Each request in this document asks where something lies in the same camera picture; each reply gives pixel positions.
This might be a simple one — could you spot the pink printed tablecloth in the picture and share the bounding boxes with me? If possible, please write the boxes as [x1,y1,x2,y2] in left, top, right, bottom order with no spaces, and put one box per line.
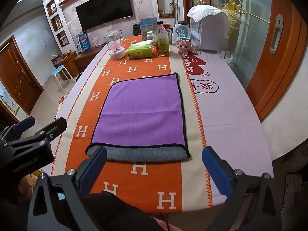
[50,45,275,213]

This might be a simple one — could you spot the clear blender cup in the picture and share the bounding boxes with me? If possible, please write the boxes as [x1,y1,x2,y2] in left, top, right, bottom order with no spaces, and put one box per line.
[104,31,127,61]

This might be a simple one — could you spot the glass bottle yellow liquid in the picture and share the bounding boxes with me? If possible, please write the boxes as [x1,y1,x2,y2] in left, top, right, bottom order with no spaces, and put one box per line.
[155,21,170,57]

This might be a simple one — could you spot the blue round stool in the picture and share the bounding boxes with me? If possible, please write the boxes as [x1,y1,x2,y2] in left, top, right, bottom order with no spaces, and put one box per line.
[51,65,74,93]

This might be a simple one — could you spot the orange sliding door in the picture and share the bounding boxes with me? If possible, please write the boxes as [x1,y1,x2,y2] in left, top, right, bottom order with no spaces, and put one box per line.
[245,0,308,123]

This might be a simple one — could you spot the purple towel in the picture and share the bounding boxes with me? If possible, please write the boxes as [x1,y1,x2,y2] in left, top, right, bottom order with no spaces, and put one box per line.
[86,72,191,162]

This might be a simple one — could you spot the blue printed bag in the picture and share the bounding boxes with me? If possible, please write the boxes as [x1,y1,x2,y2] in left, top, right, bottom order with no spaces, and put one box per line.
[76,31,91,52]

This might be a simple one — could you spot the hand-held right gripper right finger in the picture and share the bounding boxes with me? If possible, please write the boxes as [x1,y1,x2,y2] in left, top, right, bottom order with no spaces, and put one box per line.
[202,146,282,231]

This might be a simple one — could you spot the black flat television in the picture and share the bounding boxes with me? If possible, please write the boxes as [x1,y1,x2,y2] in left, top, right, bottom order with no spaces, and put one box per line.
[75,0,134,31]

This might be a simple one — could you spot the white cloth cover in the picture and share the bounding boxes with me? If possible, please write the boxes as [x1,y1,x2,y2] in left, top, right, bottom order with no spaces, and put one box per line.
[186,5,226,23]

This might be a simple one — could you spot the gold ornament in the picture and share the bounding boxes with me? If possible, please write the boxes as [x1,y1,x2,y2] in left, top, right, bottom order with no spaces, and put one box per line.
[221,0,246,27]

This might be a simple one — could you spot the wall poster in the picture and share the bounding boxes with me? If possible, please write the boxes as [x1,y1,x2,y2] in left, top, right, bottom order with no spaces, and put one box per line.
[0,81,20,116]

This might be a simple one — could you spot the silver door handle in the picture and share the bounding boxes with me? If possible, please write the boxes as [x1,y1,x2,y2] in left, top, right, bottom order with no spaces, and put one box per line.
[269,14,284,55]

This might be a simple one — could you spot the wooden room door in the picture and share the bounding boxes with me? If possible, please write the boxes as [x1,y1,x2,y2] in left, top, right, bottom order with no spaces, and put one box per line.
[0,35,44,116]

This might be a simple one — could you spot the blue cardboard box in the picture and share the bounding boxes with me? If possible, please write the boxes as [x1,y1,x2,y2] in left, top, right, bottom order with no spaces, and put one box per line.
[139,17,157,40]

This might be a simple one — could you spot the glass snow globe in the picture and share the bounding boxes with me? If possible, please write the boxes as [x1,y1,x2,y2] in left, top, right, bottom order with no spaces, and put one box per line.
[175,21,192,45]

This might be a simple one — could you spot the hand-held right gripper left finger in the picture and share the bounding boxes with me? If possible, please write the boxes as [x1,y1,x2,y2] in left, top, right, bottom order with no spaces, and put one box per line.
[28,146,108,231]

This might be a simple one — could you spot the orange patterned blanket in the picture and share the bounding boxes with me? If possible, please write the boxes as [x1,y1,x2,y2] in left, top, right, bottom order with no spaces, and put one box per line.
[50,36,213,210]

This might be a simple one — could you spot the pink plush toy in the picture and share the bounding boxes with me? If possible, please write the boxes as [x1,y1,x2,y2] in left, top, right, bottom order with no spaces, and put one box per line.
[176,39,202,55]

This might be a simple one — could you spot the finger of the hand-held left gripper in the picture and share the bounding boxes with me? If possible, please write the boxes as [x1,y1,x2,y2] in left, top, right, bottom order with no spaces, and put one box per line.
[13,116,36,136]
[36,117,68,147]

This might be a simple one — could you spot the papers on floor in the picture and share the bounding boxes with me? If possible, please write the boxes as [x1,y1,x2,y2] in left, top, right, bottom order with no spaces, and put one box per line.
[57,96,70,111]

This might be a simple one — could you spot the person's dark clothing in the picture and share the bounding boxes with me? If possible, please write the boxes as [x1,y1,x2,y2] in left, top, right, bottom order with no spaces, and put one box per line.
[80,190,165,231]

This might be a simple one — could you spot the wooden television cabinet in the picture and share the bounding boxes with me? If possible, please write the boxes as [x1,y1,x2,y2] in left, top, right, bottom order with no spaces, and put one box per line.
[54,45,104,80]

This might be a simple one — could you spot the white water dispenser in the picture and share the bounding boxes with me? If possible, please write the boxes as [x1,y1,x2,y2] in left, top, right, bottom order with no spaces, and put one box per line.
[186,5,230,52]

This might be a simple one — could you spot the green tissue pack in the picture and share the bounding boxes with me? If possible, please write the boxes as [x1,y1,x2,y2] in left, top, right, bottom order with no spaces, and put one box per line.
[126,41,154,59]

